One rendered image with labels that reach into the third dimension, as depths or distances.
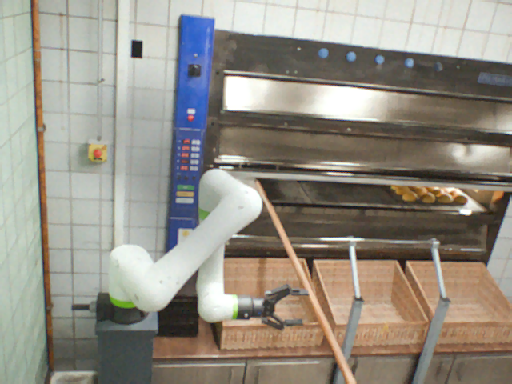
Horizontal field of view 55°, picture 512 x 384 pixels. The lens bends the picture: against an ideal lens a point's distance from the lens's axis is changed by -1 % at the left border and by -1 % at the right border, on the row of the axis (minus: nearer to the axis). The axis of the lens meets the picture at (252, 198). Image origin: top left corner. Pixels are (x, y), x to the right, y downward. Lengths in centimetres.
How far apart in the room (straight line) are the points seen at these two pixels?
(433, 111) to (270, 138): 93
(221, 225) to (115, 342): 55
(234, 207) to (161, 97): 111
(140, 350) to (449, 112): 210
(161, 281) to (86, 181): 128
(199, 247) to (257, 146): 121
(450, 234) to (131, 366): 222
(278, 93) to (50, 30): 113
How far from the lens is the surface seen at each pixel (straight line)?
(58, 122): 266
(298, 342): 275
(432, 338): 290
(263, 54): 260
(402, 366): 303
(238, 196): 161
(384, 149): 293
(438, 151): 309
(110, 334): 177
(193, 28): 250
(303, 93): 268
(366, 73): 278
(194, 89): 254
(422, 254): 335
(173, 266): 157
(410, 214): 316
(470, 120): 311
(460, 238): 342
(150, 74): 255
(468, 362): 323
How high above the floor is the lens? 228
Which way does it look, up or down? 22 degrees down
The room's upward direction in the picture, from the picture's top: 7 degrees clockwise
